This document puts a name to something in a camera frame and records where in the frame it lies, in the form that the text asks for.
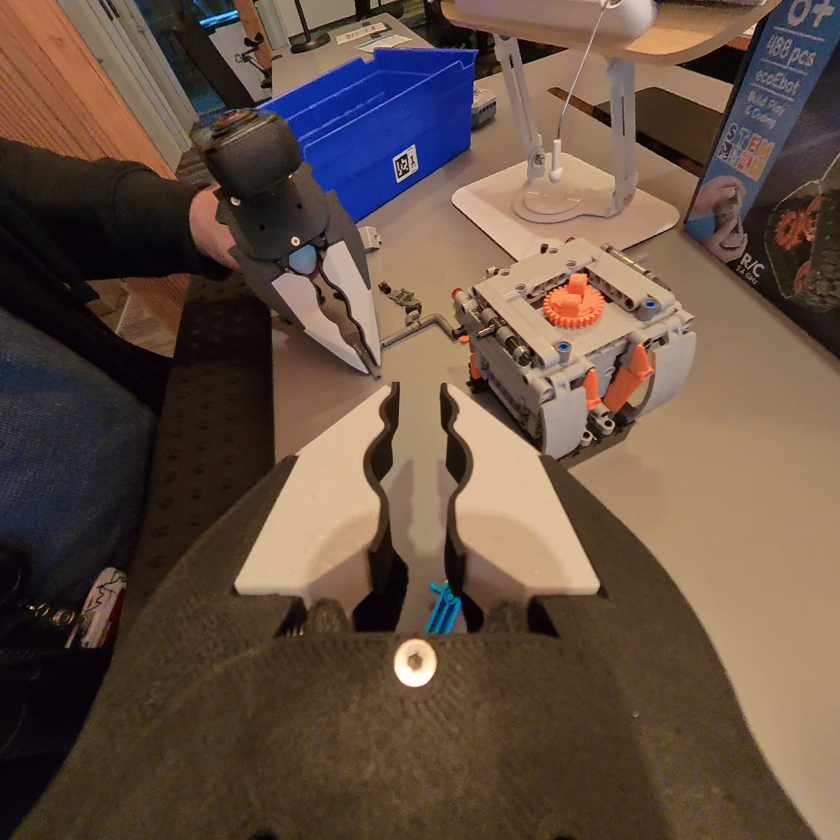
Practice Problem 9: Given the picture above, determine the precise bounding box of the black round-base stand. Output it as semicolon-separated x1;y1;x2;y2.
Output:
289;0;332;55

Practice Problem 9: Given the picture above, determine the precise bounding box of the white device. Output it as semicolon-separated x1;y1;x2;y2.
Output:
453;0;657;40

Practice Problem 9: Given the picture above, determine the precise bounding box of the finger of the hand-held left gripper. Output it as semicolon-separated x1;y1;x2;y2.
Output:
322;239;383;370
271;270;371;376

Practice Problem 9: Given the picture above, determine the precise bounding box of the white cable with plug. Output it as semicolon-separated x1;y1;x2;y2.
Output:
550;0;621;183

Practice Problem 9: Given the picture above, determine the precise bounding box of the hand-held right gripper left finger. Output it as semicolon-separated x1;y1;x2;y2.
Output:
233;382;411;621

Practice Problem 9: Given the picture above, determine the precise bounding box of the person's left hand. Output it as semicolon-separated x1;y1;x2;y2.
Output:
189;187;240;270

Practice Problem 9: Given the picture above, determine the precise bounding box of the person's left forearm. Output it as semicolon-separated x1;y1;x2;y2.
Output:
0;138;224;283

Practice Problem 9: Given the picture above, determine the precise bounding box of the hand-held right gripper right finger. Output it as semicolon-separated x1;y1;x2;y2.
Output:
438;382;602;631

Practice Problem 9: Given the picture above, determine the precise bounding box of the white stand with flat base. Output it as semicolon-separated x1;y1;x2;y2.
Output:
451;33;680;260

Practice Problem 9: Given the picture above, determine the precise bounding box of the dark printed toy kit box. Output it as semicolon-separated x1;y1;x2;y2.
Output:
684;0;840;361

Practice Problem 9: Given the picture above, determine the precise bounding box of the light wooden board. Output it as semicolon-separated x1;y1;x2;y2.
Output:
441;0;782;67

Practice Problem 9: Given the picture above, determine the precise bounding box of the dark perforated pad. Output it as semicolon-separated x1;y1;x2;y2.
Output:
118;276;275;631

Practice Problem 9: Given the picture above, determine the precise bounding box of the grey orange toy block model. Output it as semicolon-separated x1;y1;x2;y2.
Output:
453;238;697;460

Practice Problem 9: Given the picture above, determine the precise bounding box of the grey bent toy tube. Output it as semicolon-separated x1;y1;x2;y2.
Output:
369;314;468;383

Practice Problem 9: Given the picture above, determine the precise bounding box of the white paper sheet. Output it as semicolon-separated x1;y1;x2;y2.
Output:
336;18;396;50

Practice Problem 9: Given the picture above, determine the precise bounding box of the empty blue labelled bin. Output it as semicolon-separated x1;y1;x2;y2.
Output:
256;47;479;224

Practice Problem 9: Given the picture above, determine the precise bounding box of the blue plastic toy wrench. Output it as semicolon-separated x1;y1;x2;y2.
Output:
423;581;463;636

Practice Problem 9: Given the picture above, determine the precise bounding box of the clear plastic holder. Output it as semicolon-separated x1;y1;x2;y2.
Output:
513;187;592;221

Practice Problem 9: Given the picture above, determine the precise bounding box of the printed white red card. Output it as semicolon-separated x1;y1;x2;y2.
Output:
66;567;129;651

